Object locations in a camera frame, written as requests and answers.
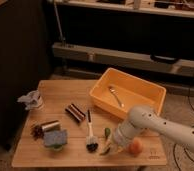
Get yellow plastic bin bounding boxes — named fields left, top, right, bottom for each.
left=89, top=68, right=166, bottom=119

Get black cables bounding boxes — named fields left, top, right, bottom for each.
left=172, top=61, right=194, bottom=171

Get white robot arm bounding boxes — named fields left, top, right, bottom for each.
left=103, top=105, right=194, bottom=153

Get metal can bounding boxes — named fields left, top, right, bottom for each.
left=41, top=120, right=60, bottom=132

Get orange fruit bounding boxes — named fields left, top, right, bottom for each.
left=128, top=138, right=143, bottom=156

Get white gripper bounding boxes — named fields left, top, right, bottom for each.
left=104, top=120, right=137, bottom=153

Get white handled dish brush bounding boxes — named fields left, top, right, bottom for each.
left=86, top=111, right=98, bottom=153

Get brown striped block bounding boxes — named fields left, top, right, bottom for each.
left=65, top=104, right=86, bottom=123

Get dark cabinet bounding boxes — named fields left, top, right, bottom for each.
left=0, top=0, right=51, bottom=150

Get crumpled grey cloth cup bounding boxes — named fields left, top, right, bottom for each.
left=17, top=90, right=43, bottom=111

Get metal spoon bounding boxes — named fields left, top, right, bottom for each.
left=108, top=86, right=124, bottom=108

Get dark pine cone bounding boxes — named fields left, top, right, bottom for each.
left=31, top=125, right=43, bottom=139

